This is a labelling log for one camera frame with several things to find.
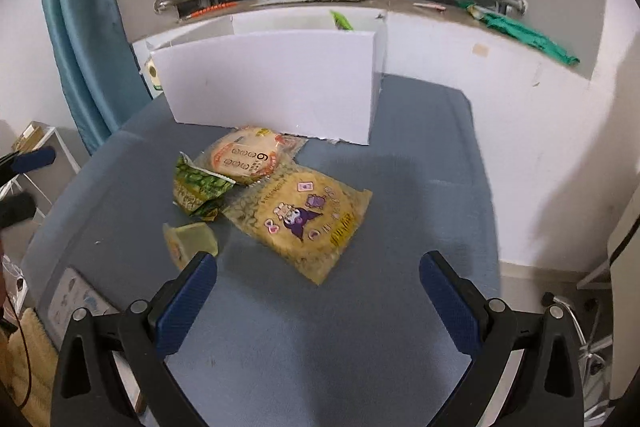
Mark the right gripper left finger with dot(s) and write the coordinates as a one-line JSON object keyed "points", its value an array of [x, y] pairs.
{"points": [[150, 331]]}

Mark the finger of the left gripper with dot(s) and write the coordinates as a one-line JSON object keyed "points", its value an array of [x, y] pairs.
{"points": [[18, 162], [16, 208]]}

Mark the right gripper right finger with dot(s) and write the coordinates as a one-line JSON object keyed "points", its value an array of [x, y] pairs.
{"points": [[483, 329]]}

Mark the round bread packet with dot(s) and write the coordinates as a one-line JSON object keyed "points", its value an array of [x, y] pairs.
{"points": [[250, 153]]}

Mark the smartphone with cartoon case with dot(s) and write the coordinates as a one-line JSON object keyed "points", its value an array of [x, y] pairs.
{"points": [[73, 292]]}

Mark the white office chair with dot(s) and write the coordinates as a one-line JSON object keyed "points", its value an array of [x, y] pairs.
{"points": [[610, 363]]}

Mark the blue curtain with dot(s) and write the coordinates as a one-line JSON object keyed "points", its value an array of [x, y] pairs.
{"points": [[99, 74]]}

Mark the green pea snack packet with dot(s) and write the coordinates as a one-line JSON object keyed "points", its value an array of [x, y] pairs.
{"points": [[198, 192]]}

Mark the kuromi yellow snack packet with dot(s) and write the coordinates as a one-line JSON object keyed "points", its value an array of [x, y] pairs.
{"points": [[305, 216]]}

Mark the orange pen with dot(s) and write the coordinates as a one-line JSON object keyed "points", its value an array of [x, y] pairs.
{"points": [[211, 9]]}

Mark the green plastic bags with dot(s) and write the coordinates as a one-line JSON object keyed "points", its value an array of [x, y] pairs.
{"points": [[518, 31]]}

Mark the white storage box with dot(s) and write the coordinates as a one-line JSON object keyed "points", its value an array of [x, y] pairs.
{"points": [[288, 69]]}

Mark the small stick on sill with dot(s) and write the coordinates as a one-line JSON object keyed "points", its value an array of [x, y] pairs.
{"points": [[439, 8]]}

